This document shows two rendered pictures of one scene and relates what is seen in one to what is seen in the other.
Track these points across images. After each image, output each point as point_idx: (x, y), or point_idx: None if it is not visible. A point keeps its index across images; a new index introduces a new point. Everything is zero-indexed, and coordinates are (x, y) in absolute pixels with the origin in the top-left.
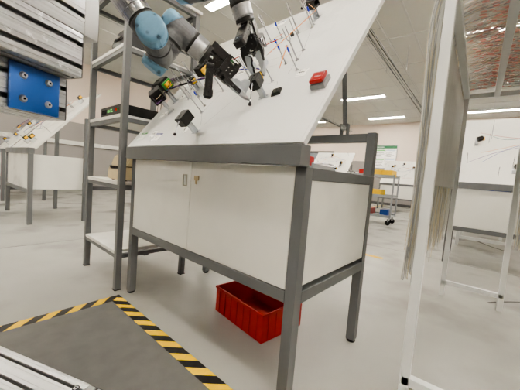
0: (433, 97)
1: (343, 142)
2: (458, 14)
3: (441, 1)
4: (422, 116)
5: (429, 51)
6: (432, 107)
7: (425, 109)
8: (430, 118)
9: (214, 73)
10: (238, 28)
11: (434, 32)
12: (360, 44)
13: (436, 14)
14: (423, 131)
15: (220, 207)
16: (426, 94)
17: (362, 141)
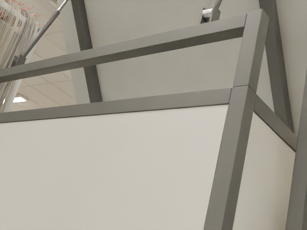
0: (15, 95)
1: (11, 77)
2: (7, 12)
3: (33, 32)
4: (9, 100)
5: (19, 49)
6: (13, 101)
7: (9, 95)
8: (4, 101)
9: None
10: None
11: (25, 43)
12: (66, 51)
13: (30, 34)
14: (3, 109)
15: None
16: (13, 86)
17: (0, 82)
